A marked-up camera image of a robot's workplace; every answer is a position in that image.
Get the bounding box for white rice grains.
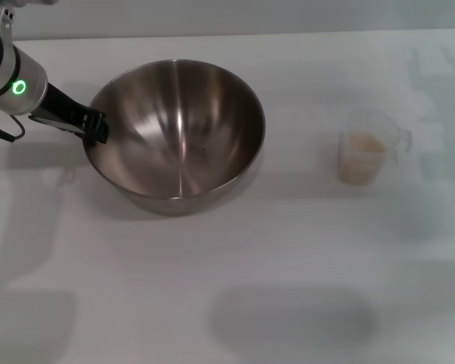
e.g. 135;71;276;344
340;131;387;186

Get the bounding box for left arm cable with plug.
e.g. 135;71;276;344
0;102;26;143

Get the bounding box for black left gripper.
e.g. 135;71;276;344
28;81;111;144

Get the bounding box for clear plastic measuring cup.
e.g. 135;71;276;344
337;108;413;187

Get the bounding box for stainless steel mixing bowl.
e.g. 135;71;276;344
81;58;267;217

